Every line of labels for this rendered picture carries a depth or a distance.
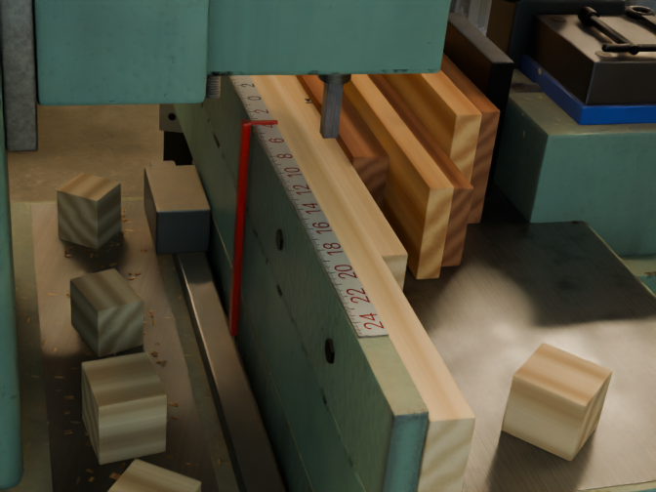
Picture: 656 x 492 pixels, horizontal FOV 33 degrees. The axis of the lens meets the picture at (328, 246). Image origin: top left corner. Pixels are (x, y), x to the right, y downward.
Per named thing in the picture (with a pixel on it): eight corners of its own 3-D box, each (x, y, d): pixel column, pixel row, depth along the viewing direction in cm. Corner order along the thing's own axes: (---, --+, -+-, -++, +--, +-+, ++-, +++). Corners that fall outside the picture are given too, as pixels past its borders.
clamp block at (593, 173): (711, 257, 72) (750, 131, 68) (523, 268, 69) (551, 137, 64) (605, 158, 85) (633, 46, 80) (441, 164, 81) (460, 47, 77)
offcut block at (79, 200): (82, 219, 83) (81, 171, 81) (121, 229, 82) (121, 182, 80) (58, 238, 80) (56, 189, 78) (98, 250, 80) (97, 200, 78)
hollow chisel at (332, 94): (338, 138, 64) (347, 56, 61) (322, 139, 64) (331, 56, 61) (334, 132, 65) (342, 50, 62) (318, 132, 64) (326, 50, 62)
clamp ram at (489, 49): (576, 194, 71) (607, 61, 66) (469, 199, 69) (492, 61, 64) (519, 135, 78) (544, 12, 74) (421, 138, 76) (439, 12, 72)
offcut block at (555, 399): (598, 425, 51) (613, 369, 49) (571, 463, 48) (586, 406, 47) (530, 395, 52) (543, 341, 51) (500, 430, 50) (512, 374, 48)
